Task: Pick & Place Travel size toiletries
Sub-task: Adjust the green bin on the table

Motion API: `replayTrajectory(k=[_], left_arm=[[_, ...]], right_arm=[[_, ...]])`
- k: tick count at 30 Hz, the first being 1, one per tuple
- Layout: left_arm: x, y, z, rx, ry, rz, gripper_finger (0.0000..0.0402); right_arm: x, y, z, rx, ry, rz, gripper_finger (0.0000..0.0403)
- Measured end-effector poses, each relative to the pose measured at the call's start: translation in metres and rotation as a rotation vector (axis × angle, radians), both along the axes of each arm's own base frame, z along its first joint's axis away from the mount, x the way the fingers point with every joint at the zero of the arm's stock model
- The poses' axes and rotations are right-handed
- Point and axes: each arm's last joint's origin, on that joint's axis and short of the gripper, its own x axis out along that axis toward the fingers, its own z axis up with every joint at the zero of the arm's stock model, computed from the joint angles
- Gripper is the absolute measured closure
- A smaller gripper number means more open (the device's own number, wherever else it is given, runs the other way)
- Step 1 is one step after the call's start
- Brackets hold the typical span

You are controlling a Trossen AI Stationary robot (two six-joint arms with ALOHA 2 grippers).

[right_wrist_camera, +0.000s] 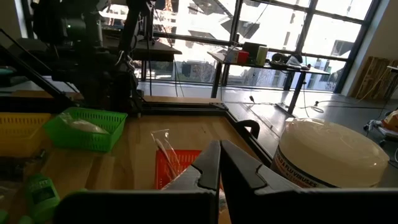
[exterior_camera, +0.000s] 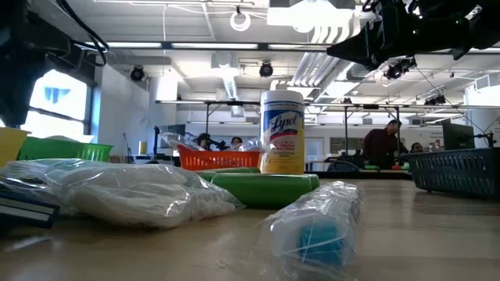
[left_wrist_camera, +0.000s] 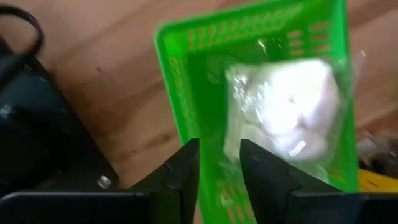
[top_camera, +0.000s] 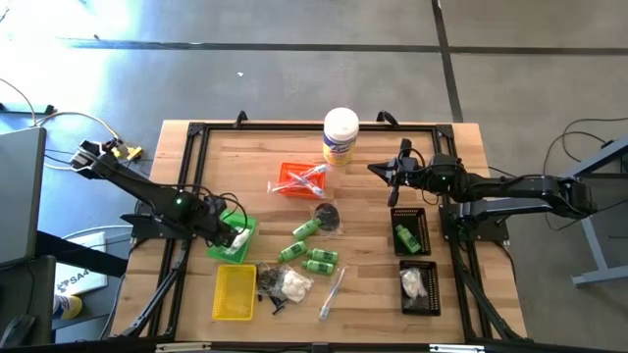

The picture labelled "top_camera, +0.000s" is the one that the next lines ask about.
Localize black floor bar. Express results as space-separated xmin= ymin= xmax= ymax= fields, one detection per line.
xmin=0 ymin=101 xmax=56 ymax=116

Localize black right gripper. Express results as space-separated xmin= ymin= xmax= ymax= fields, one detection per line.
xmin=366 ymin=138 xmax=465 ymax=208

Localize green plastic basket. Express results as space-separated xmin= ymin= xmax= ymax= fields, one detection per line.
xmin=205 ymin=209 xmax=259 ymax=266

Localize black computer mouse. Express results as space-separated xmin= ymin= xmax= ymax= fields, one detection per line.
xmin=0 ymin=313 xmax=36 ymax=350

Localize white printed box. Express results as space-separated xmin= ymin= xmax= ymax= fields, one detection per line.
xmin=53 ymin=231 xmax=109 ymax=296

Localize yellow plastic basket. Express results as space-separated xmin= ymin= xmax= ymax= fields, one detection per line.
xmin=211 ymin=264 xmax=258 ymax=322

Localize black desk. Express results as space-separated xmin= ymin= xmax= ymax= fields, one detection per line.
xmin=0 ymin=254 xmax=58 ymax=347

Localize Lysol wipes canister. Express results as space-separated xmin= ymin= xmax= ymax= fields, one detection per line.
xmin=322 ymin=106 xmax=361 ymax=168

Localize black floor cables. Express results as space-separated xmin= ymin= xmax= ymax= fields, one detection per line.
xmin=43 ymin=146 xmax=148 ymax=174

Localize orange plastic basket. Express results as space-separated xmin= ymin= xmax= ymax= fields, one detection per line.
xmin=278 ymin=162 xmax=328 ymax=200

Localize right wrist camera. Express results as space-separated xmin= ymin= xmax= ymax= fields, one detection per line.
xmin=406 ymin=146 xmax=429 ymax=173

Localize black floor cable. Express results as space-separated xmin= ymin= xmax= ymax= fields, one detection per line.
xmin=542 ymin=116 xmax=628 ymax=163

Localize silver bracket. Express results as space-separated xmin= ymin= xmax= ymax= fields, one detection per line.
xmin=154 ymin=342 xmax=212 ymax=353
xmin=429 ymin=344 xmax=487 ymax=353

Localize black plastic basket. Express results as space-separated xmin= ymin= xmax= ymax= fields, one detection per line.
xmin=390 ymin=206 xmax=434 ymax=258
xmin=398 ymin=259 xmax=442 ymax=318

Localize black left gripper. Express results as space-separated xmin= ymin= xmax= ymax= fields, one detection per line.
xmin=197 ymin=195 xmax=249 ymax=251

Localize grey metal table frame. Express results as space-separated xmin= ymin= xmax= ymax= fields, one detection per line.
xmin=568 ymin=135 xmax=628 ymax=288

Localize yellow and blue cup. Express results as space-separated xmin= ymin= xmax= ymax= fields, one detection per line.
xmin=52 ymin=293 xmax=83 ymax=321

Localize blue toothbrush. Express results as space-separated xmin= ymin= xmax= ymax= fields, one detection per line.
xmin=288 ymin=170 xmax=326 ymax=195
xmin=267 ymin=164 xmax=331 ymax=196
xmin=318 ymin=264 xmax=348 ymax=323

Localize bag of cotton balls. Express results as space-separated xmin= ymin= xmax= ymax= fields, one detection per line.
xmin=400 ymin=268 xmax=429 ymax=301
xmin=279 ymin=268 xmax=315 ymax=304
xmin=228 ymin=227 xmax=252 ymax=256

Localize bag of black hair ties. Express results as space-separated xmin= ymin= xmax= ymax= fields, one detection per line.
xmin=311 ymin=201 xmax=342 ymax=235

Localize black table edge beam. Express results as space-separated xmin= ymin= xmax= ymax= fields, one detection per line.
xmin=0 ymin=336 xmax=628 ymax=353

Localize yellow floor cable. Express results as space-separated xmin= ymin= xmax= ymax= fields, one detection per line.
xmin=33 ymin=111 xmax=122 ymax=171

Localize black aluminium table frame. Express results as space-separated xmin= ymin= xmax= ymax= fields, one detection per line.
xmin=117 ymin=120 xmax=529 ymax=344

